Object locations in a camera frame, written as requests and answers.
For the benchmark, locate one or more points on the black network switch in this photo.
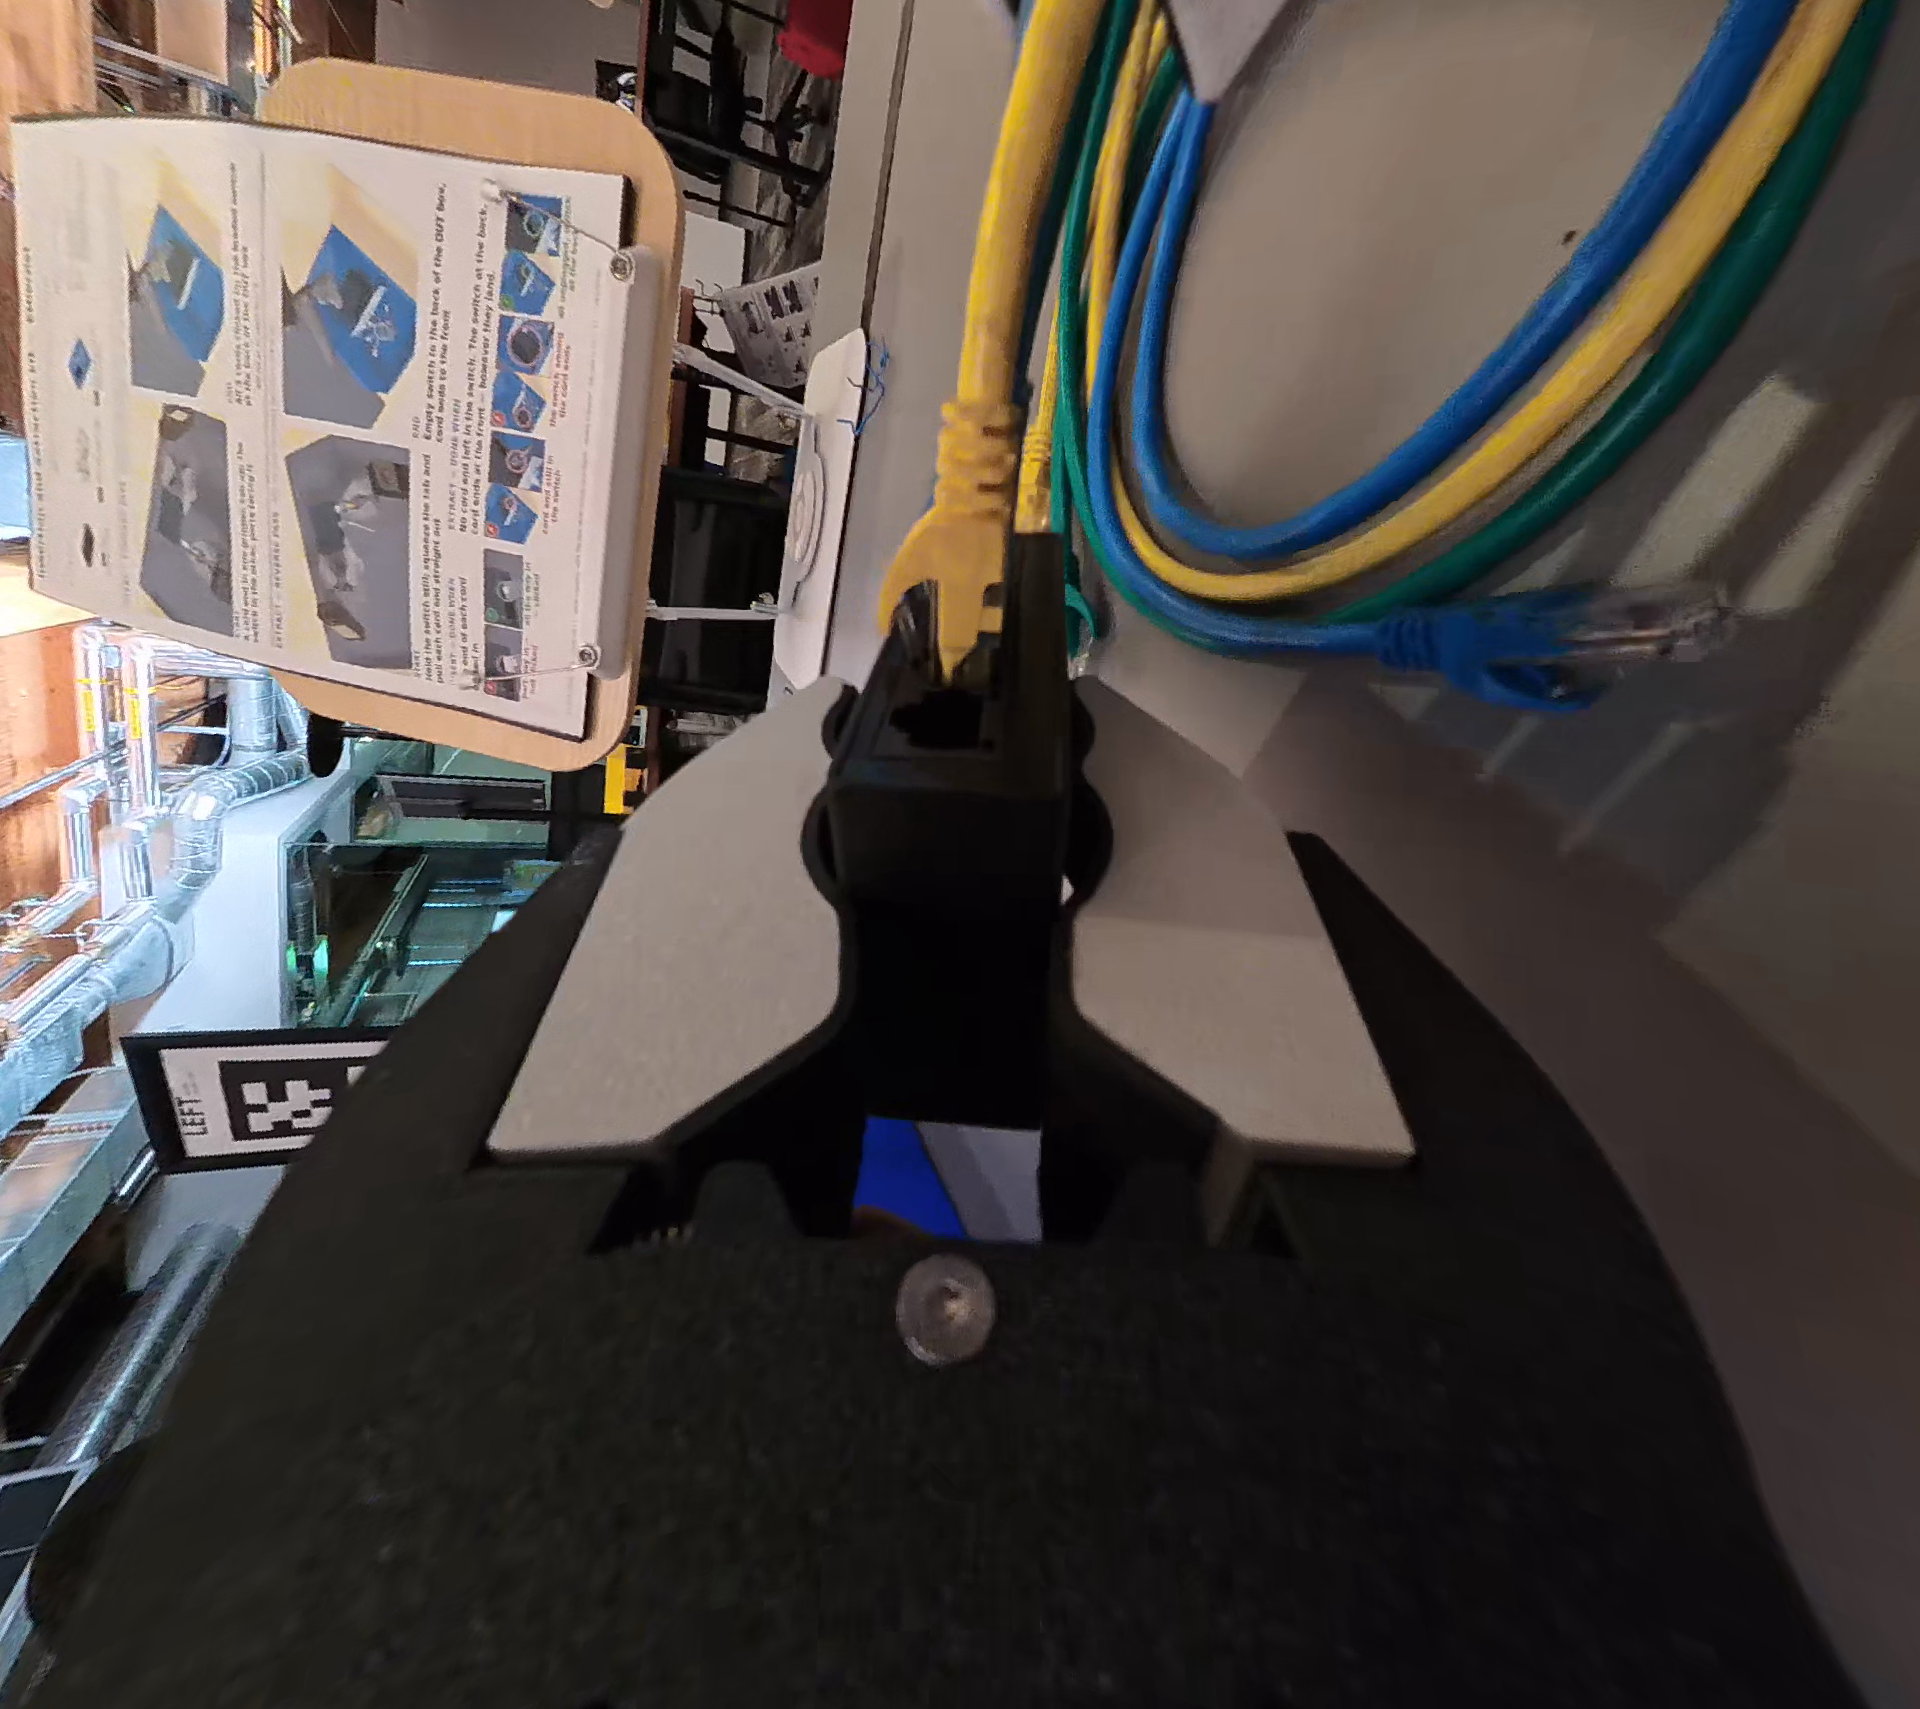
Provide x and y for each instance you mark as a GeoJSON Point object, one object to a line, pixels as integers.
{"type": "Point", "coordinates": [945, 914]}

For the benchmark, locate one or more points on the blue thread scrap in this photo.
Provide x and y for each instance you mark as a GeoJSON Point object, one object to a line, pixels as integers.
{"type": "Point", "coordinates": [869, 390]}

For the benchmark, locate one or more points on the wooden board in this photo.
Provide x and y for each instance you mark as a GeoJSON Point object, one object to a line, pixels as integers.
{"type": "Point", "coordinates": [451, 97]}

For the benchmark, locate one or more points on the black and white tag sign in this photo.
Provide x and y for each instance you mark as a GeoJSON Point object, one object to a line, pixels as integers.
{"type": "Point", "coordinates": [256, 1107]}

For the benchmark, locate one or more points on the hanging printed paper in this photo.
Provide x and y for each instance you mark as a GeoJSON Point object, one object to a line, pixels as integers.
{"type": "Point", "coordinates": [773, 323]}

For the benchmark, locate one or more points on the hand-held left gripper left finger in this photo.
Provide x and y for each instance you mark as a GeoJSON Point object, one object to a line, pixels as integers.
{"type": "Point", "coordinates": [690, 975]}

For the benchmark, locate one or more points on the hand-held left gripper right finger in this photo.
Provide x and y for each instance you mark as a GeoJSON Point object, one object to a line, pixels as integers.
{"type": "Point", "coordinates": [1216, 975]}

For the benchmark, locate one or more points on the blue plastic bin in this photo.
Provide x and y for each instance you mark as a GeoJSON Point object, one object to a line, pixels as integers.
{"type": "Point", "coordinates": [901, 1178]}

